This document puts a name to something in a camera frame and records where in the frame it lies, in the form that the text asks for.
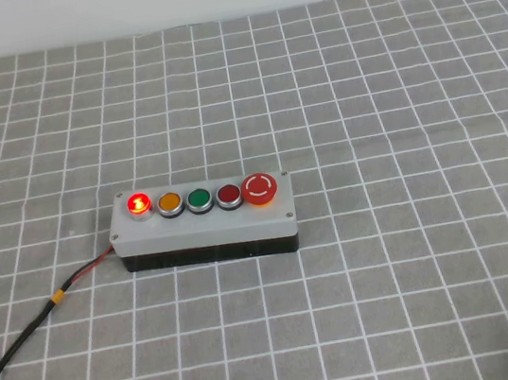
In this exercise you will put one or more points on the red illuminated push button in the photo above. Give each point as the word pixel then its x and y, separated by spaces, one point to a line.
pixel 138 204

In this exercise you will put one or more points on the red mushroom emergency stop button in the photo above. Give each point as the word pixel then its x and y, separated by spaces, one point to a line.
pixel 259 187

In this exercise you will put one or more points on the dark red flat push button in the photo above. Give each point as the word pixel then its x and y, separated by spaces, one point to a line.
pixel 229 194

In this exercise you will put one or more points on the green flat push button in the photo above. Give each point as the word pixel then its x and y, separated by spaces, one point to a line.
pixel 199 198

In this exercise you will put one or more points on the grey button box black base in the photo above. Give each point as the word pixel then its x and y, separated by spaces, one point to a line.
pixel 203 236

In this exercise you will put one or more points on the yellow flat push button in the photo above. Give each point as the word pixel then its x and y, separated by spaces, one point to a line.
pixel 169 201

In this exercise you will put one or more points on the grey white-grid tablecloth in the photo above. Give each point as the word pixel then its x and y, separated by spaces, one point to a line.
pixel 370 134

